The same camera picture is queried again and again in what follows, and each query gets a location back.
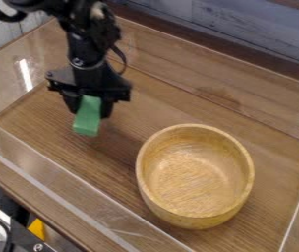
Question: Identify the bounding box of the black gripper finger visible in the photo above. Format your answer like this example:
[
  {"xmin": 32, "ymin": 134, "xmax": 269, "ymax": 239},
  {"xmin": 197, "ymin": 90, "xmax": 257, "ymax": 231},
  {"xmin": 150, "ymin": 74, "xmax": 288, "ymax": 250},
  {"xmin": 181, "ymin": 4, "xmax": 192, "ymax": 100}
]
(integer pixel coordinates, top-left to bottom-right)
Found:
[
  {"xmin": 62, "ymin": 91, "xmax": 82, "ymax": 114},
  {"xmin": 102, "ymin": 98, "xmax": 114, "ymax": 119}
]

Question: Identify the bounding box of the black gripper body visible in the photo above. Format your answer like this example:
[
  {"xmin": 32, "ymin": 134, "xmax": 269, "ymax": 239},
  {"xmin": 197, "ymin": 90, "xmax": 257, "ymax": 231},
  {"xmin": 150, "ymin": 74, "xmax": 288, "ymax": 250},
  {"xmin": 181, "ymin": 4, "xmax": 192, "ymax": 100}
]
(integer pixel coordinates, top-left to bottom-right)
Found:
[{"xmin": 46, "ymin": 62, "xmax": 131, "ymax": 102}]

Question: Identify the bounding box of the green rectangular block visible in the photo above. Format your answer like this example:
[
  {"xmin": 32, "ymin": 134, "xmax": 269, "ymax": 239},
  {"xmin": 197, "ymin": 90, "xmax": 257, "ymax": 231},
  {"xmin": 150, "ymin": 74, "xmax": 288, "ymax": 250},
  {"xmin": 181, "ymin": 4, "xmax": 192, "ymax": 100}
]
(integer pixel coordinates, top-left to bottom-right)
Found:
[{"xmin": 73, "ymin": 95, "xmax": 102, "ymax": 136}]

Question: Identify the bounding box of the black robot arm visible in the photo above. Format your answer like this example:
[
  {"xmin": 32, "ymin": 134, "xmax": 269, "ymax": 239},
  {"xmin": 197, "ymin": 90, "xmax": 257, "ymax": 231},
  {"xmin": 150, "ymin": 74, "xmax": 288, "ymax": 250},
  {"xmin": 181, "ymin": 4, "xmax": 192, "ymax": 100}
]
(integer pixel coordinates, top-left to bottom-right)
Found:
[{"xmin": 4, "ymin": 0, "xmax": 131, "ymax": 118}]

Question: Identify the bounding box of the yellow label sticker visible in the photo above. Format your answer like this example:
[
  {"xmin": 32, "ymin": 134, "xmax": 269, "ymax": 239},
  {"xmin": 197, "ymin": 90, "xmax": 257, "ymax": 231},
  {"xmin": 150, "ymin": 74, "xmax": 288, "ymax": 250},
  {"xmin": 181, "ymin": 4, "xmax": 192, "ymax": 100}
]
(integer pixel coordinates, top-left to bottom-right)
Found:
[{"xmin": 28, "ymin": 219, "xmax": 46, "ymax": 240}]

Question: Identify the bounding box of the clear acrylic front wall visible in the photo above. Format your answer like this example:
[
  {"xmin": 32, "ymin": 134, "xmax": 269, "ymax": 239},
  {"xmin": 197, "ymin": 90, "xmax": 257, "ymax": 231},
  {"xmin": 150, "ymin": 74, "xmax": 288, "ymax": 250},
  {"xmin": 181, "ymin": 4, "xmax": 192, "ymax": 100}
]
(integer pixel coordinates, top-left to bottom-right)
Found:
[{"xmin": 0, "ymin": 127, "xmax": 193, "ymax": 252}]

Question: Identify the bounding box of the clear acrylic left wall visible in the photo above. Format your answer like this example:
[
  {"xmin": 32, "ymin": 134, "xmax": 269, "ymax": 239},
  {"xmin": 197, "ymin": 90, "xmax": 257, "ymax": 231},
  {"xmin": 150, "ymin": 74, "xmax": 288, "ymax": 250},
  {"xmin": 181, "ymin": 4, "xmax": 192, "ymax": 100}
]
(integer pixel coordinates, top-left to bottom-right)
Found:
[{"xmin": 0, "ymin": 19, "xmax": 67, "ymax": 112}]

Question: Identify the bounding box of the clear acrylic back wall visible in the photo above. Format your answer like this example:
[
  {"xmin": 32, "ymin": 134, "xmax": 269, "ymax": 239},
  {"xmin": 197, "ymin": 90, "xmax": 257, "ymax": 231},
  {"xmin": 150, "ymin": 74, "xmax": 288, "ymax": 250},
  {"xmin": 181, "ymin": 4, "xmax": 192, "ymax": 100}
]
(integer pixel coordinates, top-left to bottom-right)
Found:
[{"xmin": 118, "ymin": 18, "xmax": 299, "ymax": 139}]

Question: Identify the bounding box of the brown wooden bowl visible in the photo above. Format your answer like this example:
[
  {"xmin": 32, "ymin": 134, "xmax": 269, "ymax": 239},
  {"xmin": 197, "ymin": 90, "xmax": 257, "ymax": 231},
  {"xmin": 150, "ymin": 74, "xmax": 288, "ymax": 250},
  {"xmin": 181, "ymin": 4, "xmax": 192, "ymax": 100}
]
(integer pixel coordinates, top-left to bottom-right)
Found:
[{"xmin": 135, "ymin": 124, "xmax": 256, "ymax": 230}]

